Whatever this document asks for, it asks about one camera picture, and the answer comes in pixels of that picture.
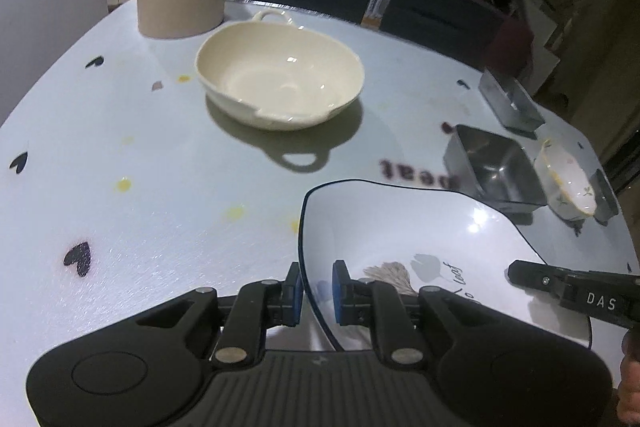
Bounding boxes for small round steel bowl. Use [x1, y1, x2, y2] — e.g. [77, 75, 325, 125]
[587, 168, 621, 224]

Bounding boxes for person's right hand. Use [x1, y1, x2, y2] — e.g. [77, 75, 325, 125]
[618, 331, 640, 424]

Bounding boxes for cream bowl with handles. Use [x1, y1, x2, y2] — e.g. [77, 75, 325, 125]
[194, 9, 365, 130]

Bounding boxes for maroon cloth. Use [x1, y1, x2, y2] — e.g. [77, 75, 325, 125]
[487, 14, 534, 84]

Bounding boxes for rectangular steel container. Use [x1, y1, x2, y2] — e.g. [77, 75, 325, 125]
[478, 68, 546, 130]

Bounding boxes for white plate with black rim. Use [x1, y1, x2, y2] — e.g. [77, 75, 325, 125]
[298, 179, 594, 353]

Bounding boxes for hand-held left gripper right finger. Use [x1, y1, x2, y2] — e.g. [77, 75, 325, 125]
[332, 259, 497, 366]

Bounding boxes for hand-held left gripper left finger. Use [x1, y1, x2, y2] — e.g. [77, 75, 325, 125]
[136, 262, 304, 366]

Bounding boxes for white bowl with yellow rim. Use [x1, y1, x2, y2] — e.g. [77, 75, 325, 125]
[535, 138, 600, 222]

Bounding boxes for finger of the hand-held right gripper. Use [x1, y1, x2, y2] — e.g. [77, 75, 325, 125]
[507, 259, 571, 304]

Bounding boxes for square steel container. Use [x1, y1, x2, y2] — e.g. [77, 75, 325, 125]
[443, 124, 549, 213]

